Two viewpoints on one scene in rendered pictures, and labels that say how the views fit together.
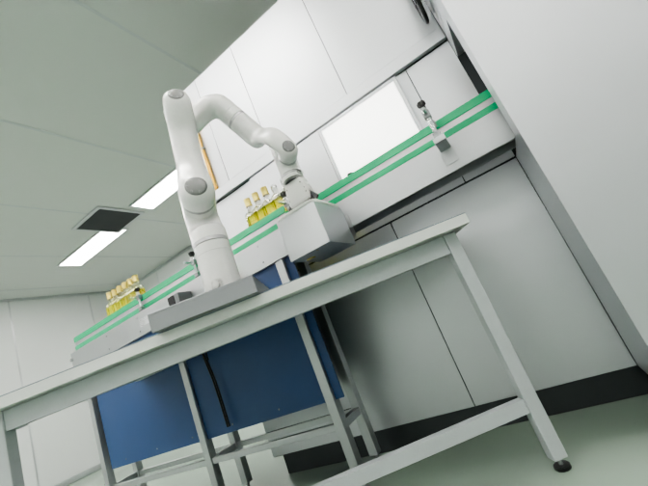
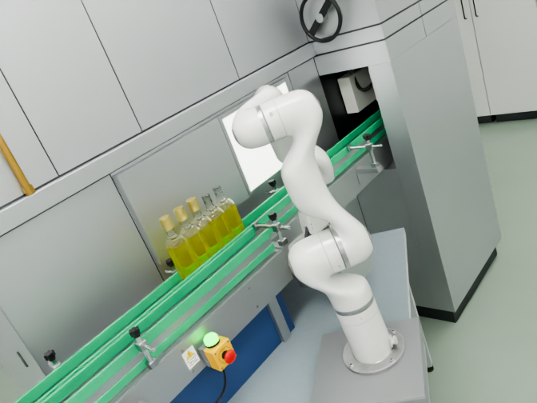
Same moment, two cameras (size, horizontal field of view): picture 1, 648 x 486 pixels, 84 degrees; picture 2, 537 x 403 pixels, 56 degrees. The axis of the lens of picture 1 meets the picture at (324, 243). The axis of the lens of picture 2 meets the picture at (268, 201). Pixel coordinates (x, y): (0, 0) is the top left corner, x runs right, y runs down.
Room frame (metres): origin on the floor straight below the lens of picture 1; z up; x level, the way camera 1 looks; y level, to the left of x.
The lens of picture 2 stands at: (0.79, 1.52, 1.84)
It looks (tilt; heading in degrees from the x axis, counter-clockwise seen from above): 21 degrees down; 294
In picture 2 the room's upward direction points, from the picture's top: 21 degrees counter-clockwise
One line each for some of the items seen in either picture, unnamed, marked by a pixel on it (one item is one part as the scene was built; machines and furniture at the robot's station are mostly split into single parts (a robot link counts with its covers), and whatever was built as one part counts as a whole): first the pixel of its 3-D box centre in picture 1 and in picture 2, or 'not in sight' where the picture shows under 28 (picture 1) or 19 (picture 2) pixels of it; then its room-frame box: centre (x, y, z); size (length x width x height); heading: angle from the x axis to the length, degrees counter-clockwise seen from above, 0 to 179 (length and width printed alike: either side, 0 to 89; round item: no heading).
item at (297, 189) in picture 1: (298, 192); (313, 216); (1.31, 0.02, 1.11); 0.10 x 0.07 x 0.11; 62
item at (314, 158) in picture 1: (328, 162); (228, 161); (1.62, -0.17, 1.32); 0.90 x 0.03 x 0.34; 65
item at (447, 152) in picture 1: (435, 130); (367, 158); (1.17, -0.51, 1.07); 0.17 x 0.05 x 0.23; 155
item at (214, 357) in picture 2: not in sight; (218, 353); (1.57, 0.49, 0.96); 0.07 x 0.07 x 0.07; 65
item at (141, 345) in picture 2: (191, 264); (148, 350); (1.66, 0.63, 1.11); 0.07 x 0.04 x 0.13; 155
